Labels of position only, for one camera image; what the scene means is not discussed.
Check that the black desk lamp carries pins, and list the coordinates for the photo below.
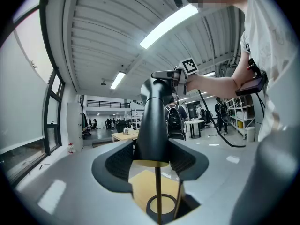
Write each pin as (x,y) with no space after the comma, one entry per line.
(152,125)

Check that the person's grey trousers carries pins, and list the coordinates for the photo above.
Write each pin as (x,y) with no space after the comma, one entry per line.
(264,172)

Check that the square wooden table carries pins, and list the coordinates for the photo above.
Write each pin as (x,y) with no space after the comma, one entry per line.
(141,186)

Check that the person's white shirt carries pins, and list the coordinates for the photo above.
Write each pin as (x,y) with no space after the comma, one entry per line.
(269,55)

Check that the long ceiling light panel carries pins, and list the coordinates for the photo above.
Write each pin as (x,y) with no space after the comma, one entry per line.
(117,80)
(168,26)
(209,74)

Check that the round white table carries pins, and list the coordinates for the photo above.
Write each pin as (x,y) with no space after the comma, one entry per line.
(194,121)

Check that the small black monitor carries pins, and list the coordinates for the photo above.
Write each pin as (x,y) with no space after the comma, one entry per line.
(250,84)

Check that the red capped bottle pack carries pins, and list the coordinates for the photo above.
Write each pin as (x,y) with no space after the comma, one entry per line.
(72,149)

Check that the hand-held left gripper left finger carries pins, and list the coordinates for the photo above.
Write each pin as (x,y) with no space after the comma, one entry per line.
(112,167)

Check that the silver kettle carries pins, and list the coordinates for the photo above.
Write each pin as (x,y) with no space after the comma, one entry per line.
(125,130)

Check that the black framed window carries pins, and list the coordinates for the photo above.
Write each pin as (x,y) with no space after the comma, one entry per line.
(47,116)

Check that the person's right forearm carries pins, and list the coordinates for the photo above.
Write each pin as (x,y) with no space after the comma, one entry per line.
(215,85)

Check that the black mezzanine railing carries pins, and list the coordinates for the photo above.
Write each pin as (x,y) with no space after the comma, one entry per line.
(107,101)

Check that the white metal shelf rack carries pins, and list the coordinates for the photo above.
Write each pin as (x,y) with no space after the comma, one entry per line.
(244,130)

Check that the long wooden white-legged desk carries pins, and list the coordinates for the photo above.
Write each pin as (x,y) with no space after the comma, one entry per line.
(124,136)

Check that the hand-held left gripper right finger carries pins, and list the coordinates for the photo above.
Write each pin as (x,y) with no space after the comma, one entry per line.
(187,165)

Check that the white waste bin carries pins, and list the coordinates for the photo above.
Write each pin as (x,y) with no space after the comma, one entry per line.
(250,133)

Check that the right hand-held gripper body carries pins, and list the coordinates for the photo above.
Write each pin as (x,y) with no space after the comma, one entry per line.
(188,65)

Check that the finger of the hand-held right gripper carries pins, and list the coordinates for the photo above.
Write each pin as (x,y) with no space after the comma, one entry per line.
(164,74)

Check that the grey metal lockers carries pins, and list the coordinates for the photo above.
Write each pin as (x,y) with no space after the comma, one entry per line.
(75,125)

